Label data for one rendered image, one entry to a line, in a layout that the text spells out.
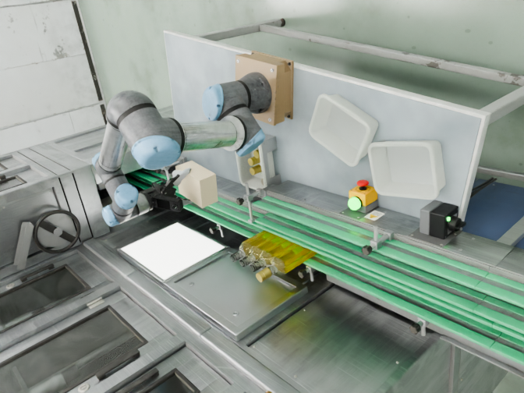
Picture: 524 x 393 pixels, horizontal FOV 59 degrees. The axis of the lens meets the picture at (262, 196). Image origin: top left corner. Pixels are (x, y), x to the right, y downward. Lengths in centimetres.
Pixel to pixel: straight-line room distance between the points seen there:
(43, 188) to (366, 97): 150
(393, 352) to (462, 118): 71
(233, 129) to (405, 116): 53
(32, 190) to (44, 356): 80
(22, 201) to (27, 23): 301
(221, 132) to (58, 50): 387
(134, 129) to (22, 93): 389
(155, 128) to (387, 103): 71
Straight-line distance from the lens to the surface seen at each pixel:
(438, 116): 141
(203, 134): 137
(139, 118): 125
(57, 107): 520
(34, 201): 235
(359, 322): 162
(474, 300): 138
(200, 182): 172
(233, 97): 160
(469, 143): 139
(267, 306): 165
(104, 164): 158
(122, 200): 156
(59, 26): 520
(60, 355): 182
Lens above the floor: 194
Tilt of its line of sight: 34 degrees down
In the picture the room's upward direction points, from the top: 116 degrees counter-clockwise
